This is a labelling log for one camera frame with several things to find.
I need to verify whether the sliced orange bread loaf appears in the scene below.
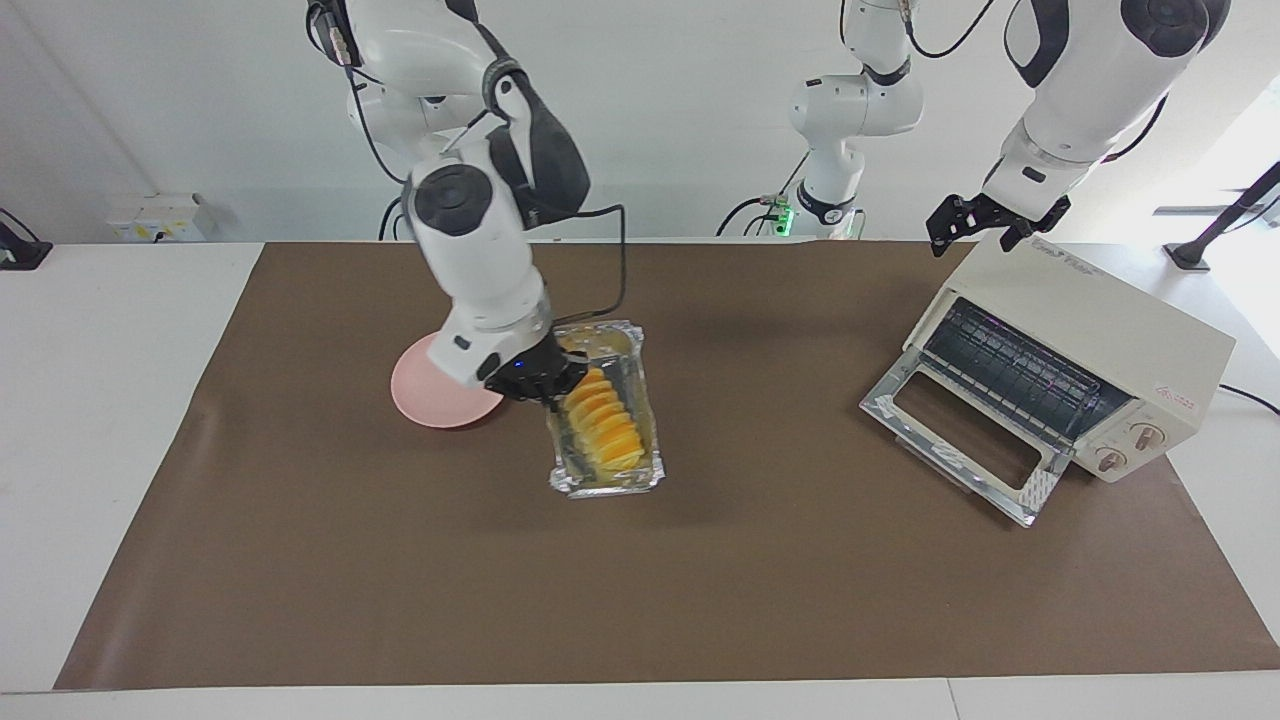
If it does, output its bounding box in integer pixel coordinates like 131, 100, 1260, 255
560, 365, 646, 471

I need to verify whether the glass oven door metal frame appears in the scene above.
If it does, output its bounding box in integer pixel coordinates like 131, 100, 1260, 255
860, 350, 1073, 528

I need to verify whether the black oven power cable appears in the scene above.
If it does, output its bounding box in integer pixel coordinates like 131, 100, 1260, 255
1218, 383, 1280, 416

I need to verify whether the aluminium foil tray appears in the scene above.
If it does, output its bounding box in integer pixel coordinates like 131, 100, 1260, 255
547, 320, 667, 499

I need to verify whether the brown paper table mat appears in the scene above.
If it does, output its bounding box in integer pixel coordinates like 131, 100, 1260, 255
55, 240, 1280, 691

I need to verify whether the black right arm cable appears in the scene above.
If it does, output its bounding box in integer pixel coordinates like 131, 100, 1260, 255
345, 60, 629, 326

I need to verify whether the white wall socket box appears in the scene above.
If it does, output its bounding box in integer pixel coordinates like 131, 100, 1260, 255
105, 193, 217, 243

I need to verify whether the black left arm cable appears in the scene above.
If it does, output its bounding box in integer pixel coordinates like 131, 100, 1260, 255
903, 0, 1173, 166

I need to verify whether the black stand base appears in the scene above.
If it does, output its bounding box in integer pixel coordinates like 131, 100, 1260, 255
0, 208, 53, 271

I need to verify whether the black slanted camera stand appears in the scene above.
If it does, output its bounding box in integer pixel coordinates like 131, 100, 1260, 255
1165, 160, 1280, 273

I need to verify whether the cream white toaster oven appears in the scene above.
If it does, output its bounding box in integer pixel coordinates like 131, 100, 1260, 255
903, 232, 1238, 485

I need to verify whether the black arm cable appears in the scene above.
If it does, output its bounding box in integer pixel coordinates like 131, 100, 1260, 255
903, 0, 1173, 166
345, 60, 629, 326

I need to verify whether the pink round plate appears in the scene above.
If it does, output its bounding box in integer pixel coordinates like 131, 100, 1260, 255
390, 333, 506, 429

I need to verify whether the black left base cable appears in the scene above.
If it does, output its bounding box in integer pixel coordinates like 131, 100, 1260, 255
715, 152, 811, 238

